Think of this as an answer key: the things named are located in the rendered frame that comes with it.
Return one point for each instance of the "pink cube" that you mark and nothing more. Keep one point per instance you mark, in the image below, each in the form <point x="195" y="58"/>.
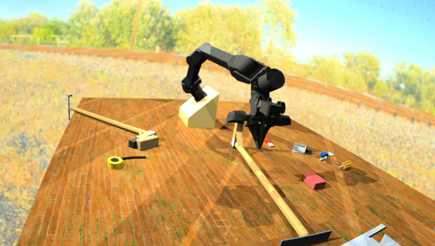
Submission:
<point x="313" y="180"/>

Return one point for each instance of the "blue-handled scraper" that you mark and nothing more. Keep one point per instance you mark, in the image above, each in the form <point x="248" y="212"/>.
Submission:
<point x="326" y="154"/>

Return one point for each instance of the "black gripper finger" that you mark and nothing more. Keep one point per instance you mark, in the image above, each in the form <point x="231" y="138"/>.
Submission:
<point x="254" y="129"/>
<point x="263" y="131"/>

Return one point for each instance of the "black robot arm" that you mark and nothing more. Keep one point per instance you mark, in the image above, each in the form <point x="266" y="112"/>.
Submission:
<point x="245" y="69"/>

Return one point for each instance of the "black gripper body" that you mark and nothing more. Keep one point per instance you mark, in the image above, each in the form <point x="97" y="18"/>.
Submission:
<point x="235" y="116"/>

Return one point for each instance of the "yellow ring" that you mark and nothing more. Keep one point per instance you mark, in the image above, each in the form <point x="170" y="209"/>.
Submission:
<point x="114" y="162"/>

